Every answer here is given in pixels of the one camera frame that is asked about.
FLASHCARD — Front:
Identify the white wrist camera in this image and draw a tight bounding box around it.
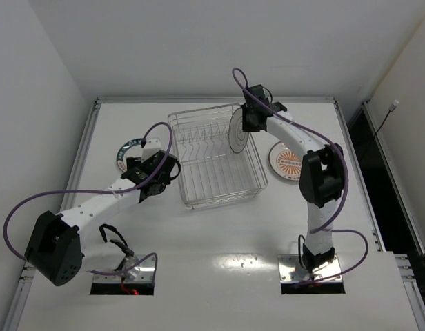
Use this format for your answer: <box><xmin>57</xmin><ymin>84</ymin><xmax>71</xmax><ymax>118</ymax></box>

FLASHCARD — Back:
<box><xmin>245</xmin><ymin>84</ymin><xmax>272</xmax><ymax>106</ymax></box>
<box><xmin>140</xmin><ymin>137</ymin><xmax>161</xmax><ymax>163</ymax></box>

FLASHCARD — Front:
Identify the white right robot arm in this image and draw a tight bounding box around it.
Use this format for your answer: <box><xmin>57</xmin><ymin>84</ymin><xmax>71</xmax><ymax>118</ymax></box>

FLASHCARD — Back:
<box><xmin>241</xmin><ymin>85</ymin><xmax>345</xmax><ymax>274</ymax></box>

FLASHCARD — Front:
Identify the metal wire dish rack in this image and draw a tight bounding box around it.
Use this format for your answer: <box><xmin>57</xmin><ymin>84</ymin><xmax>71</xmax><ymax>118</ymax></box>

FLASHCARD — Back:
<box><xmin>168</xmin><ymin>103</ymin><xmax>268</xmax><ymax>209</ymax></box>

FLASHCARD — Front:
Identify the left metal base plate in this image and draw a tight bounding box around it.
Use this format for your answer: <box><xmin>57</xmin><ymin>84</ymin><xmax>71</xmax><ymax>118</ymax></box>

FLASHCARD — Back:
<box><xmin>92</xmin><ymin>255</ymin><xmax>156</xmax><ymax>285</ymax></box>

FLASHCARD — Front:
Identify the green rimmed white plate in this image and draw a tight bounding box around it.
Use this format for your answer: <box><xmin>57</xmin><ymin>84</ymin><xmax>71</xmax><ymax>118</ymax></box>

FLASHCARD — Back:
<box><xmin>115</xmin><ymin>138</ymin><xmax>143</xmax><ymax>172</ymax></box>

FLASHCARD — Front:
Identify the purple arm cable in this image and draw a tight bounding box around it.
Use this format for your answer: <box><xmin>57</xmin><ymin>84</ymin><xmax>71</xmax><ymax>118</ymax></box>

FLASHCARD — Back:
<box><xmin>2</xmin><ymin>121</ymin><xmax>174</xmax><ymax>279</ymax></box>
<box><xmin>231</xmin><ymin>67</ymin><xmax>368</xmax><ymax>288</ymax></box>

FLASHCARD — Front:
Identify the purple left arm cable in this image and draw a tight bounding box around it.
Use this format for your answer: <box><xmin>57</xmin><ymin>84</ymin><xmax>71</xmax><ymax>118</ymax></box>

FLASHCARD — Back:
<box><xmin>2</xmin><ymin>121</ymin><xmax>174</xmax><ymax>279</ymax></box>

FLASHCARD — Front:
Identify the black line patterned plate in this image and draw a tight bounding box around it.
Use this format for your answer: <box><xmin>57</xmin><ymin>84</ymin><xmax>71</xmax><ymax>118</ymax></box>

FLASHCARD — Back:
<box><xmin>228</xmin><ymin>108</ymin><xmax>249</xmax><ymax>154</ymax></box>

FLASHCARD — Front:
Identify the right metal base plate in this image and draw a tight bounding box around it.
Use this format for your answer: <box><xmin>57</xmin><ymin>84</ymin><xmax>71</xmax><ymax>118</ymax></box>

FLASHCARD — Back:
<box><xmin>278</xmin><ymin>254</ymin><xmax>342</xmax><ymax>285</ymax></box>

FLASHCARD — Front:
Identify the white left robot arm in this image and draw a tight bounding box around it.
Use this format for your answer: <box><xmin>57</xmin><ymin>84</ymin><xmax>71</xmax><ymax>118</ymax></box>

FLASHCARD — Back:
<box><xmin>24</xmin><ymin>150</ymin><xmax>181</xmax><ymax>286</ymax></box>

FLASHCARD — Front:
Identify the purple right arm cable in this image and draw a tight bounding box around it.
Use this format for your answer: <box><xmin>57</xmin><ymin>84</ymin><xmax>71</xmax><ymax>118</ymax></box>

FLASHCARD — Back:
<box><xmin>231</xmin><ymin>67</ymin><xmax>368</xmax><ymax>288</ymax></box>

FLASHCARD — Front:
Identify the black wall cable white plug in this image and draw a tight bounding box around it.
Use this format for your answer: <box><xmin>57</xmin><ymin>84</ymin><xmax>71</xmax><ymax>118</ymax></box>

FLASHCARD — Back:
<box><xmin>373</xmin><ymin>100</ymin><xmax>399</xmax><ymax>138</ymax></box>

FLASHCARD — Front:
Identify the metal base plate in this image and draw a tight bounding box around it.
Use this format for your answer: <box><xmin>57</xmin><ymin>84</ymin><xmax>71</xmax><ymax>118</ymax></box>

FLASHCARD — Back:
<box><xmin>278</xmin><ymin>254</ymin><xmax>342</xmax><ymax>285</ymax></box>
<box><xmin>92</xmin><ymin>255</ymin><xmax>156</xmax><ymax>285</ymax></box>

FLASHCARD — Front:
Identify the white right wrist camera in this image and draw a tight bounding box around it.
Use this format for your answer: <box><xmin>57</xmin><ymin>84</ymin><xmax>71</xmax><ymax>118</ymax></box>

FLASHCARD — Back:
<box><xmin>245</xmin><ymin>84</ymin><xmax>272</xmax><ymax>106</ymax></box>

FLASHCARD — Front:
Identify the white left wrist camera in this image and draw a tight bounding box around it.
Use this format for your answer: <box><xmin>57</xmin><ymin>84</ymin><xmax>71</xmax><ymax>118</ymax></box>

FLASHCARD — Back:
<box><xmin>140</xmin><ymin>137</ymin><xmax>161</xmax><ymax>163</ymax></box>

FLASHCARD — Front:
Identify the orange patterned white plate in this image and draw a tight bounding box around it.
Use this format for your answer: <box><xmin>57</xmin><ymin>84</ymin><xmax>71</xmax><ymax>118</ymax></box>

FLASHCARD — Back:
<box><xmin>268</xmin><ymin>141</ymin><xmax>302</xmax><ymax>182</ymax></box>

